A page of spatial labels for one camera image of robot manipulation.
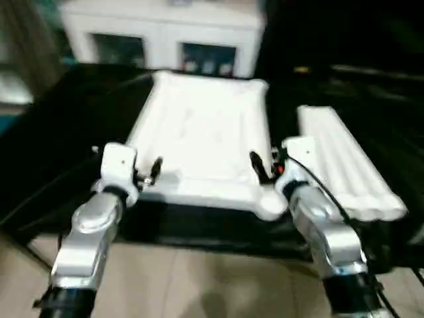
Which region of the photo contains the grey curtain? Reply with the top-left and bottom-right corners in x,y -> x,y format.
0,0 -> 64,103

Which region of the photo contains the black work mat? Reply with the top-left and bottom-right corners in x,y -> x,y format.
0,62 -> 424,276

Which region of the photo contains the white plastic table top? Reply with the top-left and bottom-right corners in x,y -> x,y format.
125,70 -> 289,223

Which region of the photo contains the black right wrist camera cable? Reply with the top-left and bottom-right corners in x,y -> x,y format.
284,155 -> 398,318

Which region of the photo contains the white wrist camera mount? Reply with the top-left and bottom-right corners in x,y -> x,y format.
99,142 -> 140,208
274,136 -> 321,199

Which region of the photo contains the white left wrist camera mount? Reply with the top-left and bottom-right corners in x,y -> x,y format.
99,142 -> 140,208

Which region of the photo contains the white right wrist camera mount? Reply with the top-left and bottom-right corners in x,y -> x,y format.
274,136 -> 321,199

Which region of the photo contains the white plastic table leg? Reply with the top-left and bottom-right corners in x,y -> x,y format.
296,105 -> 357,221
306,105 -> 374,223
314,105 -> 392,223
323,105 -> 409,221

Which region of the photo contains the grey metal rod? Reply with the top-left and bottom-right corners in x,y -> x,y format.
331,64 -> 424,82

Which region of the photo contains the white sideboard with glass doors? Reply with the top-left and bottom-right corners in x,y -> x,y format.
61,0 -> 266,79

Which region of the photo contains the black backdrop cloth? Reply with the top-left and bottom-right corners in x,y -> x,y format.
261,0 -> 424,77

